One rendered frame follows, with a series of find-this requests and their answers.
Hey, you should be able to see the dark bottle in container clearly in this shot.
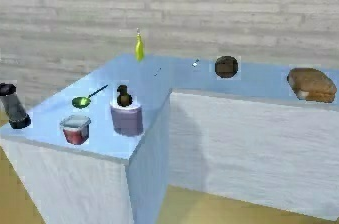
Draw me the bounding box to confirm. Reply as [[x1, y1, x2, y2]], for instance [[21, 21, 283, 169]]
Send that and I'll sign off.
[[116, 84, 133, 108]]

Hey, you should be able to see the black grey pepper mill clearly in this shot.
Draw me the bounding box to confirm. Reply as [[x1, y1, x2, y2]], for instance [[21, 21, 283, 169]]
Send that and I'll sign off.
[[0, 82, 32, 130]]

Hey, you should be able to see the yellow green bottle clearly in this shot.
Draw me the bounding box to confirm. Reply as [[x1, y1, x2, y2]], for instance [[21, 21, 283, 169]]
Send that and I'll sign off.
[[134, 28, 145, 62]]

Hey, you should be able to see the red jar with grey lid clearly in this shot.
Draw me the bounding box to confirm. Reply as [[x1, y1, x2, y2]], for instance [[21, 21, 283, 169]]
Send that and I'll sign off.
[[59, 114, 92, 146]]

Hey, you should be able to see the purple cylindrical container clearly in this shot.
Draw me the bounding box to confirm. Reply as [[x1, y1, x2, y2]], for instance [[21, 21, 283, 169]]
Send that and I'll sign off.
[[109, 100, 144, 137]]

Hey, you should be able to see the brown bread loaf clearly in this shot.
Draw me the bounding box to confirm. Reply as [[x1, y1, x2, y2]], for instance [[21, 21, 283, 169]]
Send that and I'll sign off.
[[286, 67, 338, 104]]

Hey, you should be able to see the dark brown round potato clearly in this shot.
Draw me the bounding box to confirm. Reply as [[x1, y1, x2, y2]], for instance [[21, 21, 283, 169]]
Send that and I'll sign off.
[[214, 55, 239, 79]]

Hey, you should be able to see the white kitchen counter blue top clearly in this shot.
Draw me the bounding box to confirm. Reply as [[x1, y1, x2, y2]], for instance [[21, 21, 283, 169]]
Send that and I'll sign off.
[[0, 53, 339, 224]]

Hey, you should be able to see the green ladle black handle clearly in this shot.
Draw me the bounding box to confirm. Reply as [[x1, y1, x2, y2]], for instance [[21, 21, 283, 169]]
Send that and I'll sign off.
[[71, 84, 109, 110]]

